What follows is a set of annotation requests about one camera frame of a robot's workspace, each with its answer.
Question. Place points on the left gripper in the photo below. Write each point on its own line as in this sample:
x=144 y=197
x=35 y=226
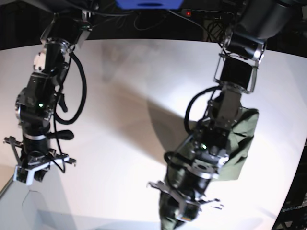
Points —
x=183 y=207

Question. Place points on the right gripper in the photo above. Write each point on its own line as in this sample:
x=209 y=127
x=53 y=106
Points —
x=34 y=159

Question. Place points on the green t-shirt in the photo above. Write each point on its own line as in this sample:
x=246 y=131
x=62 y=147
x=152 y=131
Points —
x=215 y=149

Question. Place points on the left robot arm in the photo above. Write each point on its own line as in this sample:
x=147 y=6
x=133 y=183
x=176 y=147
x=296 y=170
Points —
x=244 y=44

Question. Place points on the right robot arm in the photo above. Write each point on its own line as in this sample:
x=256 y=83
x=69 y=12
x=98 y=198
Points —
x=36 y=104

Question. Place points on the white side panel board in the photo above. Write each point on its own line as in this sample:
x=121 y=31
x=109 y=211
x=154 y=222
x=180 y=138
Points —
x=18 y=211

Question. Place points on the blue box at top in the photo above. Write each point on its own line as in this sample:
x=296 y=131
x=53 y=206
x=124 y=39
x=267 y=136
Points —
x=149 y=4

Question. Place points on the black power strip red light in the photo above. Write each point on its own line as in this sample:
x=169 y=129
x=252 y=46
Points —
x=206 y=13

